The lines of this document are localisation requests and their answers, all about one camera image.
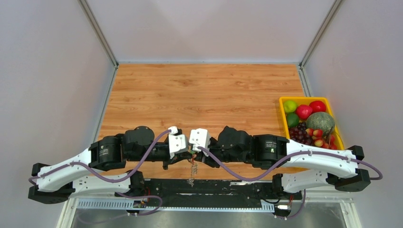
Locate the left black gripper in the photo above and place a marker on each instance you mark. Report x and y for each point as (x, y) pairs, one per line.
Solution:
(177, 157)

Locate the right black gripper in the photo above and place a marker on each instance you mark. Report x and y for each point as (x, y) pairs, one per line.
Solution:
(201, 157)

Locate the red handled metal key organizer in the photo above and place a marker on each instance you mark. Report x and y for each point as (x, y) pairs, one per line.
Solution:
(194, 168)

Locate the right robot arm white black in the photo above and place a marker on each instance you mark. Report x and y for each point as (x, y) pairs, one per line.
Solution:
(324, 166)

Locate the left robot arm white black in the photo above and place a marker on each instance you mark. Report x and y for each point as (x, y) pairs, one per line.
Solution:
(109, 165)

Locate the dark green lime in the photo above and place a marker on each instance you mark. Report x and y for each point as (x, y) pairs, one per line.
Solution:
(292, 120)

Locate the purple grape bunch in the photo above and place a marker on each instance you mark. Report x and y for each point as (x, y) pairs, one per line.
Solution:
(302, 134)

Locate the light green apple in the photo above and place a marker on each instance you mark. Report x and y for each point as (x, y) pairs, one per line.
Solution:
(290, 106)

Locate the red apple left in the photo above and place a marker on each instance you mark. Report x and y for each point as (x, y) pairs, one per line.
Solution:
(303, 111)

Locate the red apple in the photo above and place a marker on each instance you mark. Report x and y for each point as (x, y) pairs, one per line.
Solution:
(318, 106)
(303, 111)

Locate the yellow plastic fruit bin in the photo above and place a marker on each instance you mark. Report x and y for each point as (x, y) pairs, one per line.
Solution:
(301, 100)

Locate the small red peaches cluster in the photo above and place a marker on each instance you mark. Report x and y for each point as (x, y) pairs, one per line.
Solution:
(317, 138)

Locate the green netted melon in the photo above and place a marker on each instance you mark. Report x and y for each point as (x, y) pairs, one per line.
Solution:
(322, 121)

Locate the red apple right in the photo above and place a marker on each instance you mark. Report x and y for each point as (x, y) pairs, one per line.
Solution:
(318, 106)

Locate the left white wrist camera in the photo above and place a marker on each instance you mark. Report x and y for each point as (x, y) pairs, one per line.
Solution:
(178, 142)

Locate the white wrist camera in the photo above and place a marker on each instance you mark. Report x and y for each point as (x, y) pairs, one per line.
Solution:
(178, 142)
(199, 138)

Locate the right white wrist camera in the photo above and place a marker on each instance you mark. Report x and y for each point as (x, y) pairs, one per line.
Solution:
(199, 138)

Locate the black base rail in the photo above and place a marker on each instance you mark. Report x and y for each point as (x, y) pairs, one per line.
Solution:
(210, 193)

